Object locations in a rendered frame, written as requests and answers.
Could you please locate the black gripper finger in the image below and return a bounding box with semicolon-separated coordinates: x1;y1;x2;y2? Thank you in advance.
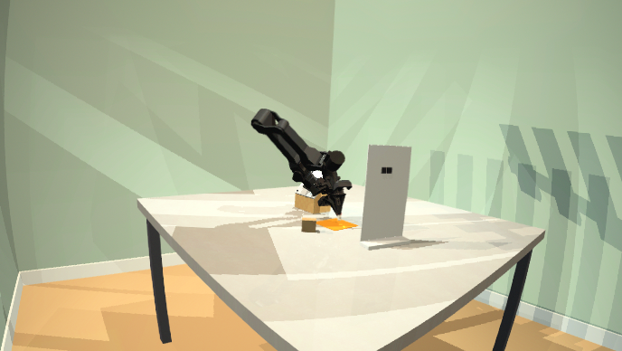
325;199;338;216
329;194;346;215

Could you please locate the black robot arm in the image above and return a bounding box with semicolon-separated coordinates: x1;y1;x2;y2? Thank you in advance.
251;109;345;196

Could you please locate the orange flat square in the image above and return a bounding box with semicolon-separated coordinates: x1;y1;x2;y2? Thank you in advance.
316;218;359;231

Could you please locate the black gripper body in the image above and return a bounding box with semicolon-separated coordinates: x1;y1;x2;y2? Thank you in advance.
318;174;353;206

